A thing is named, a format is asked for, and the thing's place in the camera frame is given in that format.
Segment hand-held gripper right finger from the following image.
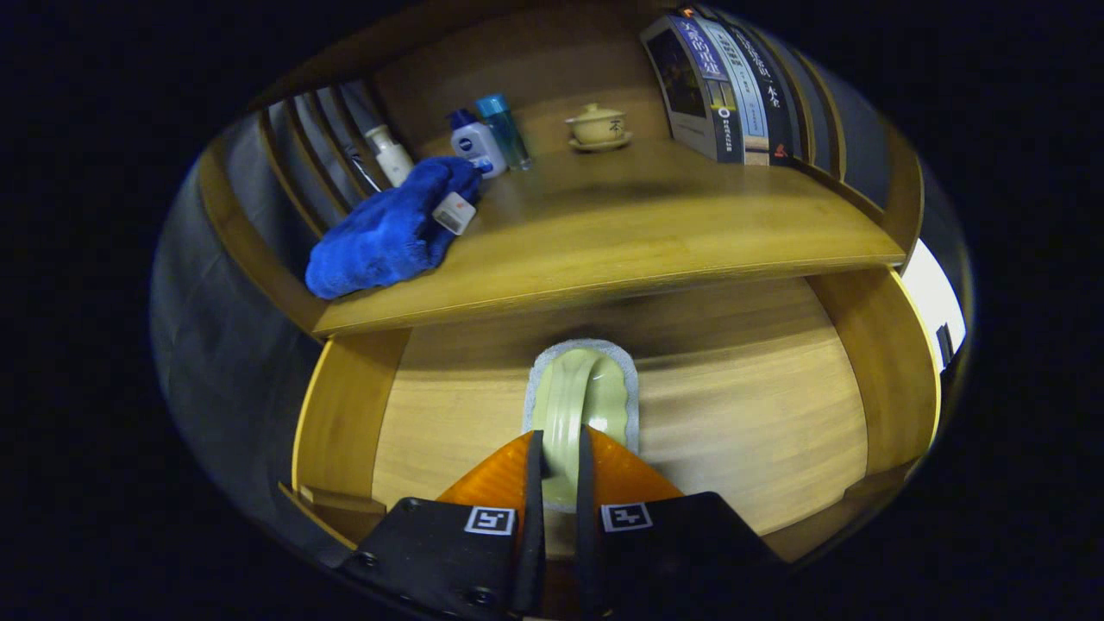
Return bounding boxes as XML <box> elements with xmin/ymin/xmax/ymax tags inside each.
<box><xmin>576</xmin><ymin>425</ymin><xmax>786</xmax><ymax>618</ymax></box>

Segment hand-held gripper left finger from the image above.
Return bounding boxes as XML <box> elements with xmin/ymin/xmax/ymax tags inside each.
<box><xmin>336</xmin><ymin>430</ymin><xmax>546</xmax><ymax>618</ymax></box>

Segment green scrub brush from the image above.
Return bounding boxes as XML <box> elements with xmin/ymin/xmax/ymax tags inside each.
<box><xmin>522</xmin><ymin>338</ymin><xmax>641</xmax><ymax>514</ymax></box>

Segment wooden drawer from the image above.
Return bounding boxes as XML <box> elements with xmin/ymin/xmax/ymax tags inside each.
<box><xmin>278</xmin><ymin>267</ymin><xmax>941</xmax><ymax>618</ymax></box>

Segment wooden countertop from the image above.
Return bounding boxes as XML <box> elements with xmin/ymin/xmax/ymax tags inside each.
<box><xmin>312</xmin><ymin>138</ymin><xmax>906</xmax><ymax>337</ymax></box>

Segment blue towel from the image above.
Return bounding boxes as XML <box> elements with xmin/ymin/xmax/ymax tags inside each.
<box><xmin>305</xmin><ymin>157</ymin><xmax>484</xmax><ymax>300</ymax></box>

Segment white bottle with blue cap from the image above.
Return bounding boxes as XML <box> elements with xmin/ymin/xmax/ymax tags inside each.
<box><xmin>447</xmin><ymin>109</ymin><xmax>508</xmax><ymax>179</ymax></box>

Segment white pump bottle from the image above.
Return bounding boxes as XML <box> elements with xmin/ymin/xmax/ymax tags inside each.
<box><xmin>364</xmin><ymin>125</ymin><xmax>415</xmax><ymax>188</ymax></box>

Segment teal bottle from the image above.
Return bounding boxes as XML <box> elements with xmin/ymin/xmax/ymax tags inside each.
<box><xmin>475</xmin><ymin>93</ymin><xmax>532</xmax><ymax>171</ymax></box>

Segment beige lidded teacup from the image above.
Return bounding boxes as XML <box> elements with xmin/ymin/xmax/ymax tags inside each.
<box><xmin>565</xmin><ymin>103</ymin><xmax>633</xmax><ymax>154</ymax></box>

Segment book with blue spine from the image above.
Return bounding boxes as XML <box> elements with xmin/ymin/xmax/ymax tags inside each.
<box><xmin>640</xmin><ymin>15</ymin><xmax>746</xmax><ymax>165</ymax></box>

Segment book with black spine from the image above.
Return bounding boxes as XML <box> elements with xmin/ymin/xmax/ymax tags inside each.
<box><xmin>720</xmin><ymin>17</ymin><xmax>794</xmax><ymax>166</ymax></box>

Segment book with pale spine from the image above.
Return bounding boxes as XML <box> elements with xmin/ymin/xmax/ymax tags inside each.
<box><xmin>690</xmin><ymin>13</ymin><xmax>770</xmax><ymax>166</ymax></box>

